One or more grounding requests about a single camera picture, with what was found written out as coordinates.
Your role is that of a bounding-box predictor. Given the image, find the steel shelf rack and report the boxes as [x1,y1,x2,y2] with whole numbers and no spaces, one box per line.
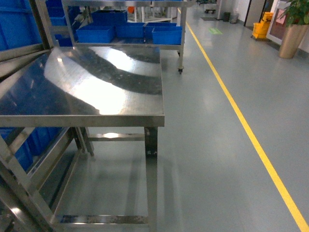
[0,0,84,232]

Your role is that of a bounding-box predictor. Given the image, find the stainless steel table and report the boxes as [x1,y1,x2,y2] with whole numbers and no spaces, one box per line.
[0,45,165,232]

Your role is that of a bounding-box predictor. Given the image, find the steel cart with bins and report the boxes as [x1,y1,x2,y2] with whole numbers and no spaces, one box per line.
[62,0,191,73]

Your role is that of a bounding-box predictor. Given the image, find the yellow mop bucket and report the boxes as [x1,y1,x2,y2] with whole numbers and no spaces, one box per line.
[252,12,273,39]

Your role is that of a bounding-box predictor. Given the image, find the gold planter pot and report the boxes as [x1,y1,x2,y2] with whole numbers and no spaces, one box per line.
[279,24,309,59]

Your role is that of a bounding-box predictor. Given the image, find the green potted plant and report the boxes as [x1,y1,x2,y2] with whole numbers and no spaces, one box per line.
[283,0,309,27]

